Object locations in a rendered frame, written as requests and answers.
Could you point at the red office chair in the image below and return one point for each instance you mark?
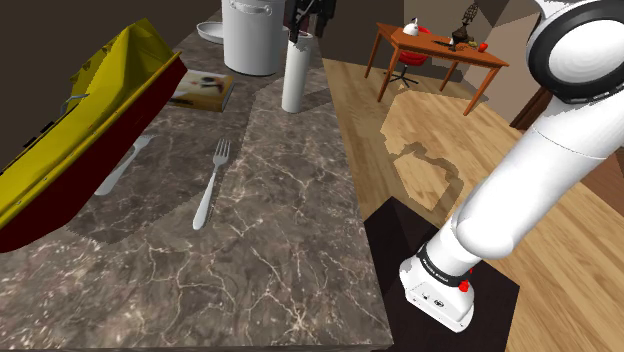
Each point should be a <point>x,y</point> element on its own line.
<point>414,59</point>

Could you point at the white plate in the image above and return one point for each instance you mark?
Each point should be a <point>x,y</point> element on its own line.
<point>210,32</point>

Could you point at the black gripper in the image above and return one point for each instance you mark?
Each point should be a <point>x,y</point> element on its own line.
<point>322,12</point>

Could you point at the tall white cylinder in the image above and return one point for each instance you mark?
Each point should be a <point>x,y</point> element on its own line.
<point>295,78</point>

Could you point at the silver fork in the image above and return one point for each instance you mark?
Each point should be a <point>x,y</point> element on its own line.
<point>110,182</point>
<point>209,191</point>

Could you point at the book with pale cover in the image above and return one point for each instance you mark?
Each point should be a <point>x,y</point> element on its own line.
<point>204,90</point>

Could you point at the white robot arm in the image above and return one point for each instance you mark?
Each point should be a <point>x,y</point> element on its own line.
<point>531,175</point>

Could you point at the yellow and dark red boat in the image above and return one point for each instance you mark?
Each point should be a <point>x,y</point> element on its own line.
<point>97,117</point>

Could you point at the dark robot stand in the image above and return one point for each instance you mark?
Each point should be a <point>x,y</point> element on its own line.
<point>390,234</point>

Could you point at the brown wooden desk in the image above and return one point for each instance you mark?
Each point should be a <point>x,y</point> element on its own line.
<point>470,56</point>

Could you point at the large white pot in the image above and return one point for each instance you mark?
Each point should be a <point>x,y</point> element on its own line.
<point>253,44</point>

